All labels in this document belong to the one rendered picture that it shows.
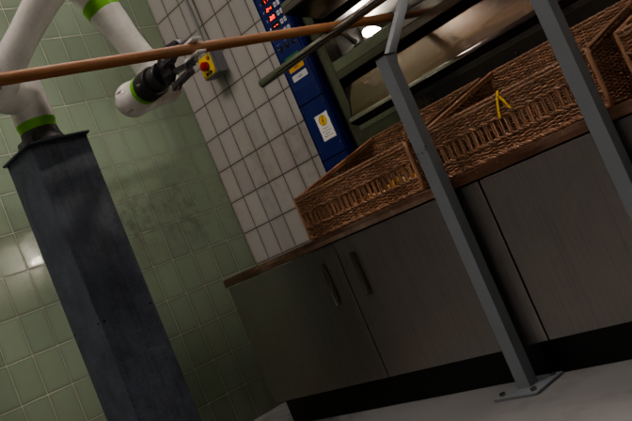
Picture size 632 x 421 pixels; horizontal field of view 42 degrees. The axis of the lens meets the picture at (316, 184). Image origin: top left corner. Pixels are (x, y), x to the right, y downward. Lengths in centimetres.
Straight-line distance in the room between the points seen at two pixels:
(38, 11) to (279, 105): 117
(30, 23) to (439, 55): 131
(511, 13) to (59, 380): 203
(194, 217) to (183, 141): 36
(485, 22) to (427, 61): 27
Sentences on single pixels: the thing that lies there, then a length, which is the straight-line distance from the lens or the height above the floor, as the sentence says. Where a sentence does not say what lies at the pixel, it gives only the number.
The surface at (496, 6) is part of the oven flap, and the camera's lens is 274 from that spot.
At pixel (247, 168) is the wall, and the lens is 365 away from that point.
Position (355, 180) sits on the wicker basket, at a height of 69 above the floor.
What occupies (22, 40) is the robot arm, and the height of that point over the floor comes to 147.
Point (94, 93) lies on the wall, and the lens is 365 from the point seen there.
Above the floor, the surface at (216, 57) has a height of 147.
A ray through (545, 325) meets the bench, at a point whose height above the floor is 14.
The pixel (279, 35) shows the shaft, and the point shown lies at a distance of 252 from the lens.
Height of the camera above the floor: 53
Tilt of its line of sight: 5 degrees up
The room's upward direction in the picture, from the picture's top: 23 degrees counter-clockwise
